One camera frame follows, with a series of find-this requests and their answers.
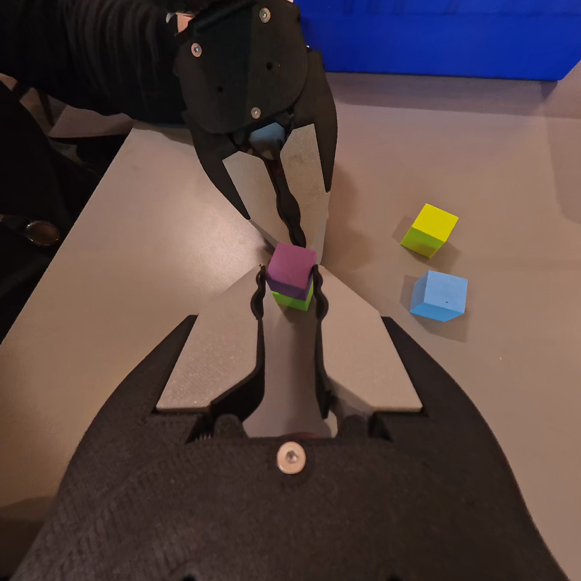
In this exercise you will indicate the yellow foam cube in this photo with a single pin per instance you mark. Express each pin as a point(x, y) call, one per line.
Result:
point(429, 229)

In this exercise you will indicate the purple foam cube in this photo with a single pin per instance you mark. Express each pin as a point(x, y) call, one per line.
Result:
point(290, 268)

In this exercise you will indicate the person's left hand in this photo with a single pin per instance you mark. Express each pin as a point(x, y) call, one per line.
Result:
point(183, 20)

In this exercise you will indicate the person's black clothing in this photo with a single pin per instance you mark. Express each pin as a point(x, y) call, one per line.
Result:
point(36, 181)

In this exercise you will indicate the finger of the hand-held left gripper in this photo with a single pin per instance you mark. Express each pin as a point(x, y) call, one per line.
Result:
point(249, 186)
point(306, 172)

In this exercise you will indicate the green foam cube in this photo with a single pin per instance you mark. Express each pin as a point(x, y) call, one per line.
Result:
point(295, 302)

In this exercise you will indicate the blue plastic bin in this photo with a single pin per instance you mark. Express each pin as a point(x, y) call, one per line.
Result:
point(431, 36)

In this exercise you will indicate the blue foam cube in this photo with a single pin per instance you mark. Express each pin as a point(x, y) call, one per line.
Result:
point(440, 295)

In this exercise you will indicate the person's left forearm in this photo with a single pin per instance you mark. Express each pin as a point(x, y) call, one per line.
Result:
point(81, 54)

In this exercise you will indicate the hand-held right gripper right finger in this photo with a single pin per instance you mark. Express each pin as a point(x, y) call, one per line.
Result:
point(363, 363)

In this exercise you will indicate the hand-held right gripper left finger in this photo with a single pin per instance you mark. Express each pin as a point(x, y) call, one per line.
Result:
point(213, 363)

